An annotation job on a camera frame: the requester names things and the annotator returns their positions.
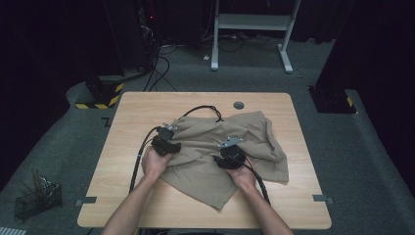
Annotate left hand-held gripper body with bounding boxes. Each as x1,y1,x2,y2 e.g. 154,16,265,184
151,121,182,157

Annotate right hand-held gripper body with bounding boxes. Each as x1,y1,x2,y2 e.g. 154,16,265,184
212,136,248,170

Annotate khaki shorts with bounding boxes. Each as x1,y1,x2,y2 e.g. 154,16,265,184
160,105,291,212

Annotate person's left hand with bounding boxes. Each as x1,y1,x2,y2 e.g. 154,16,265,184
140,145,173,181

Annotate person's right hand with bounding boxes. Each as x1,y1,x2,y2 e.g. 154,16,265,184
225,164,258,193

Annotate yellow black striped stand base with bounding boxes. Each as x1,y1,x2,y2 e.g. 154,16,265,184
74,73,125,111

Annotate grey tape piece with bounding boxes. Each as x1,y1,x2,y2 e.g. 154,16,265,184
74,196,98,208
312,194,335,205

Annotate wooden sticks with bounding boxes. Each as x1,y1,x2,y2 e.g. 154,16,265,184
19,167,43,197

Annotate white striped floor plate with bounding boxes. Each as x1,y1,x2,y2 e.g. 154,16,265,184
0,226,27,235

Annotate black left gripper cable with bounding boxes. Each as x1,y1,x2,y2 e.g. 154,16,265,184
128,125,163,194

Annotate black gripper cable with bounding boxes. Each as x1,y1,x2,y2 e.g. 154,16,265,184
128,125,163,194
228,152,272,207

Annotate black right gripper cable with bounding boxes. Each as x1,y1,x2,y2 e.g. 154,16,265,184
228,152,272,207

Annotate black floor cables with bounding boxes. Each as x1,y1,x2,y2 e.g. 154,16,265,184
142,42,180,93

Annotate white metal desk frame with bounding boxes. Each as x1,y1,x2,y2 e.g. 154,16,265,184
210,0,301,74

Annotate black wire basket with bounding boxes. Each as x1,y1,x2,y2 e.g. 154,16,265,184
14,175,64,222

